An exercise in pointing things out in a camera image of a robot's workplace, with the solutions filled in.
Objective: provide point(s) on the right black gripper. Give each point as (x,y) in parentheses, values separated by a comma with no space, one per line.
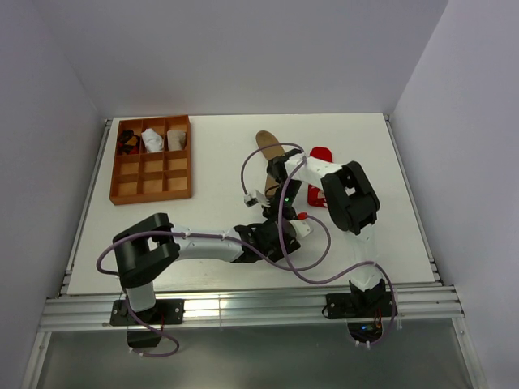
(272,210)

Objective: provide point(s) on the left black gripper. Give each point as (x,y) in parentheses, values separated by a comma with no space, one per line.
(290,245)

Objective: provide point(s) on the tan ribbed sock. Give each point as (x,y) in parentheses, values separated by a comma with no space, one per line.
(270,148)

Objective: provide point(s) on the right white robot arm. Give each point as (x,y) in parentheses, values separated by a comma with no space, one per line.
(352,205)

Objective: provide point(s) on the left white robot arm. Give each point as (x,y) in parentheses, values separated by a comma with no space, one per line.
(147,248)

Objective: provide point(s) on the red patterned sock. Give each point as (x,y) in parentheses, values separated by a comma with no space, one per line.
(315,194)

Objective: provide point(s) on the beige rolled sock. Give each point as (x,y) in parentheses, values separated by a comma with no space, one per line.
(176,139)

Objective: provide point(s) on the orange compartment tray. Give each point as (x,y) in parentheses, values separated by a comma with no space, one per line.
(152,177)

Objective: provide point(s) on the white rolled sock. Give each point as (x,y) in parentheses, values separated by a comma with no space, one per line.
(153,142)

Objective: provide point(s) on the black red rolled sock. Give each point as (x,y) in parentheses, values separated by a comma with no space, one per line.
(128,143)

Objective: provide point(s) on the aluminium front rail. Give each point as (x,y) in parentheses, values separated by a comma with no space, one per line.
(246,308)

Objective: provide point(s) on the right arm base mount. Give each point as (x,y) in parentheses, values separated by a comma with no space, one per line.
(364,311)

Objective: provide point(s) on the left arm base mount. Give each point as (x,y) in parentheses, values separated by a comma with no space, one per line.
(165,312)

